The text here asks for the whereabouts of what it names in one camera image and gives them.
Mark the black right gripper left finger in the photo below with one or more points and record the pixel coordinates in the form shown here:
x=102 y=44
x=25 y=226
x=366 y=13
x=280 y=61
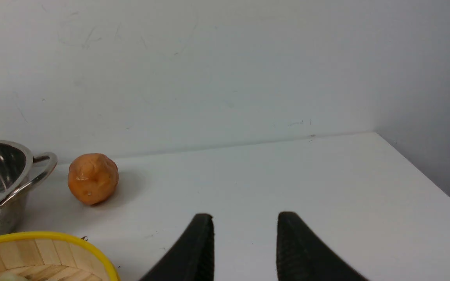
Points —
x=191 y=258

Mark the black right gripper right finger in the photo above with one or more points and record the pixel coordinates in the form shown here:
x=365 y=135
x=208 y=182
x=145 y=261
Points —
x=302 y=256

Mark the bamboo steamer with yellow rim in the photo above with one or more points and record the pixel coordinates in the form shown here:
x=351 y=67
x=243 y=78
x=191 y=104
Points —
x=53 y=256

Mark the stainless steel pot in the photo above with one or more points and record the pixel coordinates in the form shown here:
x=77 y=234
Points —
x=20 y=172

